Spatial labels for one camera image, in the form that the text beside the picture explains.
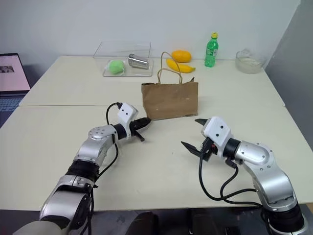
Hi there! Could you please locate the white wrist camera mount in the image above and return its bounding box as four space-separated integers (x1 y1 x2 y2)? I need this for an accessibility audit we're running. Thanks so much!
200 116 232 157
116 102 139 138

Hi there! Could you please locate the clear glass bowl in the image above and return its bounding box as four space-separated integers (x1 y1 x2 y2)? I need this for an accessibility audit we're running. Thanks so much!
235 48 268 74

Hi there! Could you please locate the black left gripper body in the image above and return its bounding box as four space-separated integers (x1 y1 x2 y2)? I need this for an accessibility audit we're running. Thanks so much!
129 118 142 137

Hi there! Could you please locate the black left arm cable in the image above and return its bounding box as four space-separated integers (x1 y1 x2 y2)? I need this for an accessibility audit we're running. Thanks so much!
89 101 123 235

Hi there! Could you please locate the yellow banana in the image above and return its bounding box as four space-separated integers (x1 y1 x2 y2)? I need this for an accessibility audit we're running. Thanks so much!
166 58 197 73

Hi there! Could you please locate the dark rounded shape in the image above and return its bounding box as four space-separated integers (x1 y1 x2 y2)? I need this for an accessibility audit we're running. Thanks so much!
126 211 160 235

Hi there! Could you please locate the brown paper bag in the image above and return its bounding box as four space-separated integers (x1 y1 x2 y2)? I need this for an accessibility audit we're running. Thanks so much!
141 51 199 121

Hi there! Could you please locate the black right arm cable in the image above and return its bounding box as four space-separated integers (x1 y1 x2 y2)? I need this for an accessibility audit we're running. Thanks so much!
198 151 264 209

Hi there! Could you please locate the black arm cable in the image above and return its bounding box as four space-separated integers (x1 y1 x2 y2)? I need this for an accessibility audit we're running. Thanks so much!
89 101 123 235
198 151 264 209

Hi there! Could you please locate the green plastic soda bottle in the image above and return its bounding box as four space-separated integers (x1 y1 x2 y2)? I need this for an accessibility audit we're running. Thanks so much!
204 31 219 68

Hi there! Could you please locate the silver metal cup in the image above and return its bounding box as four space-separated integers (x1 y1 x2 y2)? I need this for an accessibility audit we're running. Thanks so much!
128 53 150 71

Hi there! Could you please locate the yellow orange mango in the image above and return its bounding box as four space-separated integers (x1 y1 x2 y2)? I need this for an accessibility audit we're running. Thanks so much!
171 49 192 63

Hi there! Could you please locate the clear plastic box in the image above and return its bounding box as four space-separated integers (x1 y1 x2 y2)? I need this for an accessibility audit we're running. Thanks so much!
92 41 154 78

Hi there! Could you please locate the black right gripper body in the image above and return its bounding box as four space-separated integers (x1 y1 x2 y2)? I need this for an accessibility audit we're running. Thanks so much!
199 136 218 163

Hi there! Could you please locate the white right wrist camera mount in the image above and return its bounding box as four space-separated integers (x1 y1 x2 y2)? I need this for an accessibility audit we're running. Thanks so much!
200 116 232 157

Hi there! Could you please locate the green round ball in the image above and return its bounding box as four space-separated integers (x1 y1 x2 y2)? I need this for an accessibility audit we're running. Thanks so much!
105 59 127 75

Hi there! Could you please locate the open laptop computer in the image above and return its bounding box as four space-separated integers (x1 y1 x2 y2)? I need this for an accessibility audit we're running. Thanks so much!
0 53 32 128

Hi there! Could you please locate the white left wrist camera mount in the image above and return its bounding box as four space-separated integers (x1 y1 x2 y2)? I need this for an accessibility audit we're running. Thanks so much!
116 102 139 138

